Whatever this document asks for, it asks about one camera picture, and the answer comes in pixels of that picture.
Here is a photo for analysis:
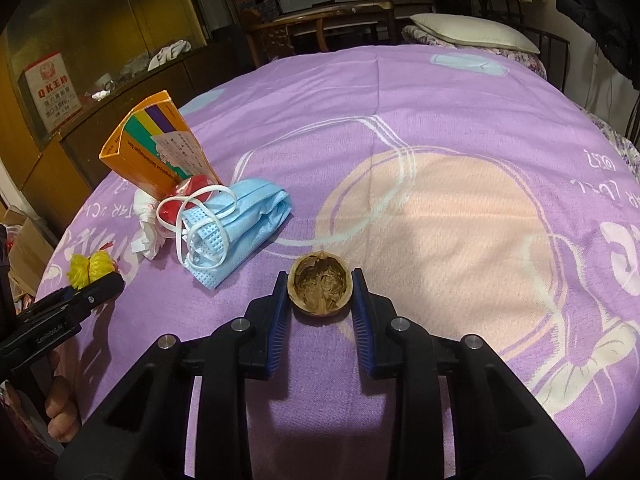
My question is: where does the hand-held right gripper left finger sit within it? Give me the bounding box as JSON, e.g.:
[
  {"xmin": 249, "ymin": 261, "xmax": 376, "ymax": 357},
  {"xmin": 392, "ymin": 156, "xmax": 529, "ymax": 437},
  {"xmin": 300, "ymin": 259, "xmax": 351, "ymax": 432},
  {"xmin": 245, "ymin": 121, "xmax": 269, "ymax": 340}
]
[{"xmin": 60, "ymin": 272, "xmax": 291, "ymax": 480}]

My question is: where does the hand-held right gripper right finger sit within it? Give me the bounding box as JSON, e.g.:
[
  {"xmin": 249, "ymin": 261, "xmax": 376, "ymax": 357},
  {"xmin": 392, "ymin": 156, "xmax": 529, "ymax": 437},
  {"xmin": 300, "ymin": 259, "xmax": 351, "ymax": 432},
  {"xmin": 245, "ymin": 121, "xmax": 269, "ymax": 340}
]
[{"xmin": 351, "ymin": 267, "xmax": 586, "ymax": 480}]

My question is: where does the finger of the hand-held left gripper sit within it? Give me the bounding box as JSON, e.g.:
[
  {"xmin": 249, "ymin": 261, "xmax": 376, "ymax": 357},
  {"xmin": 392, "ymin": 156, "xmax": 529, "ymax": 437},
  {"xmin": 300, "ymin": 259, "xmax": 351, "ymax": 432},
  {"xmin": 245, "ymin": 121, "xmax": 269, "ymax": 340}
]
[
  {"xmin": 67, "ymin": 273, "xmax": 126, "ymax": 318},
  {"xmin": 15, "ymin": 287, "xmax": 76, "ymax": 318}
]

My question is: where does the yellow pompom flower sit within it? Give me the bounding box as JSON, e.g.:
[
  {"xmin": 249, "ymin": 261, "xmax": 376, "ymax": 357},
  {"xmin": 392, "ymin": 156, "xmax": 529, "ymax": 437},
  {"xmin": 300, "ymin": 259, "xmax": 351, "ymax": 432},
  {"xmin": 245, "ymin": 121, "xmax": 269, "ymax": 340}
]
[{"xmin": 66, "ymin": 252, "xmax": 117, "ymax": 291}]

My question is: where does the walnut shell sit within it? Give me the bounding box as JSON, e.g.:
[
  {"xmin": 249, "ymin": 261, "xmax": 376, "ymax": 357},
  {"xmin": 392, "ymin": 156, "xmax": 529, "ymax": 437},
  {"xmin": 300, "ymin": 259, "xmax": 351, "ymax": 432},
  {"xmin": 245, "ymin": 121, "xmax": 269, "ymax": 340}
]
[{"xmin": 286, "ymin": 251, "xmax": 355, "ymax": 318}]

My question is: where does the white tissue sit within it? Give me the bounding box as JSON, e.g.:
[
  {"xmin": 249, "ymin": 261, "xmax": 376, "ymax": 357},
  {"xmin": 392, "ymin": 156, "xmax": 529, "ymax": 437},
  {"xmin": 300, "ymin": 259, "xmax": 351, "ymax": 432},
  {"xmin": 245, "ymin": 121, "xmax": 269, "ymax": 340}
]
[{"xmin": 131, "ymin": 189, "xmax": 173, "ymax": 261}]

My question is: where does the blue face mask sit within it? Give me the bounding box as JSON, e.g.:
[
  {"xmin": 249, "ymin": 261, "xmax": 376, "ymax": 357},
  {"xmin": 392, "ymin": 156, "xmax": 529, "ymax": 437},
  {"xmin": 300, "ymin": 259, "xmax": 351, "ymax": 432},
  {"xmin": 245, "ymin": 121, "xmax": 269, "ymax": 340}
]
[{"xmin": 156, "ymin": 177, "xmax": 293, "ymax": 291}]

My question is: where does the orange cardboard box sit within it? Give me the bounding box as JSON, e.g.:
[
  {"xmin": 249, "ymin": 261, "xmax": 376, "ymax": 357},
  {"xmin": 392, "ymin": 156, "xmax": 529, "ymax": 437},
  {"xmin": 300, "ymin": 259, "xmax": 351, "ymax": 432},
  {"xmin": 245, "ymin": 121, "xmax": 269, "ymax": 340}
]
[{"xmin": 98, "ymin": 91, "xmax": 223, "ymax": 201}]

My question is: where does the person's left hand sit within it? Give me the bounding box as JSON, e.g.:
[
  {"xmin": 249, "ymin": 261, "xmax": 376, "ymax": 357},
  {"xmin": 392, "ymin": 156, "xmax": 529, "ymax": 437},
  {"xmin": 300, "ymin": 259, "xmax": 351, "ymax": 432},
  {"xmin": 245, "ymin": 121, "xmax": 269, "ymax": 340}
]
[{"xmin": 42, "ymin": 360, "xmax": 83, "ymax": 443}]

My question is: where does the wooden glass cabinet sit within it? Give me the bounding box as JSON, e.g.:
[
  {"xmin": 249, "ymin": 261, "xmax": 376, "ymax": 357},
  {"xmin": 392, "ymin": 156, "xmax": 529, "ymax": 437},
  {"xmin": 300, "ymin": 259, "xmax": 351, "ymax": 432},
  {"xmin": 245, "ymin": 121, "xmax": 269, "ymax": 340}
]
[{"xmin": 0, "ymin": 0, "xmax": 221, "ymax": 241}]

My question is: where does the purple printed blanket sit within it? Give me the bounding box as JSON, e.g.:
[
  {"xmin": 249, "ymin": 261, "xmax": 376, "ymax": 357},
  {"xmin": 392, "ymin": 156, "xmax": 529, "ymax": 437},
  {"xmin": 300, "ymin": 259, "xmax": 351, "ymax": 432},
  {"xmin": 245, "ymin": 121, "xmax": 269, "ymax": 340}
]
[{"xmin": 35, "ymin": 42, "xmax": 640, "ymax": 480}]

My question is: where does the white box with red print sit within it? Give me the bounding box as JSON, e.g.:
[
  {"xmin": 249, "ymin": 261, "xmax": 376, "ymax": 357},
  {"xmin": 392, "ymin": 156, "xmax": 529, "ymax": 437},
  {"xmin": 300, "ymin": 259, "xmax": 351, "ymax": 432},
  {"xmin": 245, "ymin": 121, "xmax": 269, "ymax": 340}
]
[{"xmin": 24, "ymin": 52, "xmax": 83, "ymax": 136}]

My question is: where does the carved wooden chair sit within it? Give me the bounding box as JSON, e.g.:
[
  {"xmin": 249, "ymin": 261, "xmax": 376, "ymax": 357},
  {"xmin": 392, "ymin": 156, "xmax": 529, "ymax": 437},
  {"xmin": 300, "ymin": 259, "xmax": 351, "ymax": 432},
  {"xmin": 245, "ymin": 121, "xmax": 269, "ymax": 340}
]
[{"xmin": 247, "ymin": 15, "xmax": 301, "ymax": 68}]

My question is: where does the floral bedsheet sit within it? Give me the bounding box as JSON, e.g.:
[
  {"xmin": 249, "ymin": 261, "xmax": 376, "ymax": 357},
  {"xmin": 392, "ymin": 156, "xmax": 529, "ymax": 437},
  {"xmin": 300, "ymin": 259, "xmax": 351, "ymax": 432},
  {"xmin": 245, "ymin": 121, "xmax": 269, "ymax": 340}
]
[{"xmin": 402, "ymin": 25, "xmax": 640, "ymax": 181}]

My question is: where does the white pillow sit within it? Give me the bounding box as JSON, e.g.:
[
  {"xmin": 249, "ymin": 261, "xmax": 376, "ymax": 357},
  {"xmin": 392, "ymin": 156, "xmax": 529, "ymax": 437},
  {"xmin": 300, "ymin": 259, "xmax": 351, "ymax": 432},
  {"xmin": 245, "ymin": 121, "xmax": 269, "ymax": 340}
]
[{"xmin": 409, "ymin": 12, "xmax": 542, "ymax": 56}]

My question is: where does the wooden table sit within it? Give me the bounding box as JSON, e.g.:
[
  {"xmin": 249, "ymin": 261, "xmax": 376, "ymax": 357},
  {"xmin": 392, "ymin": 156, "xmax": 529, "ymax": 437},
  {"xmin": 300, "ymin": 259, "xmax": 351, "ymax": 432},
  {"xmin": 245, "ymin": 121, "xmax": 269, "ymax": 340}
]
[{"xmin": 250, "ymin": 0, "xmax": 396, "ymax": 56}]

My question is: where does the black metal headboard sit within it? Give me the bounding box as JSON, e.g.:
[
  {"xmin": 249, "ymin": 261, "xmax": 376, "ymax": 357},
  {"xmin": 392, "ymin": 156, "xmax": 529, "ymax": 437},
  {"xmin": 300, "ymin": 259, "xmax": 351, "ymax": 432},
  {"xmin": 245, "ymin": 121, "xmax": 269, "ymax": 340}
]
[{"xmin": 515, "ymin": 24, "xmax": 571, "ymax": 95}]

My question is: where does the black jacket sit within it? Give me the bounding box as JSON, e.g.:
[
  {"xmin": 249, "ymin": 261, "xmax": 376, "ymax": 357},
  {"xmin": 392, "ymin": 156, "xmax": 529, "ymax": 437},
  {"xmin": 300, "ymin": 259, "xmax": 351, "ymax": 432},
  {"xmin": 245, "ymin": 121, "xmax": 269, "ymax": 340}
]
[{"xmin": 556, "ymin": 0, "xmax": 640, "ymax": 86}]

